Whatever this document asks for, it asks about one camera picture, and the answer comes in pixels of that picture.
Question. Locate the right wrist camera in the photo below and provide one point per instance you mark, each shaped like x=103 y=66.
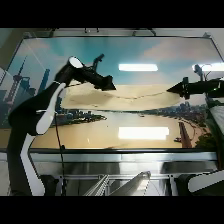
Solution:
x=198 y=70

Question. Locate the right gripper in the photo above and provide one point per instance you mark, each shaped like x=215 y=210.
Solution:
x=185 y=88

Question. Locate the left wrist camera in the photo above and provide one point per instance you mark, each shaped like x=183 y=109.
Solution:
x=97 y=61

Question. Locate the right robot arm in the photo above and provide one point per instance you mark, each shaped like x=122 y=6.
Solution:
x=208 y=86

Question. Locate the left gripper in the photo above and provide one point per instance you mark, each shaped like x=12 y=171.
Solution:
x=106 y=82

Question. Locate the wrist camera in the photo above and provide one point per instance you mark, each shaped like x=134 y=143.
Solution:
x=198 y=70
x=97 y=61

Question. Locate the silver frame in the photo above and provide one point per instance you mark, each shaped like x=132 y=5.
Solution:
x=110 y=165

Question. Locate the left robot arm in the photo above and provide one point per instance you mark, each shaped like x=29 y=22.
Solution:
x=23 y=116

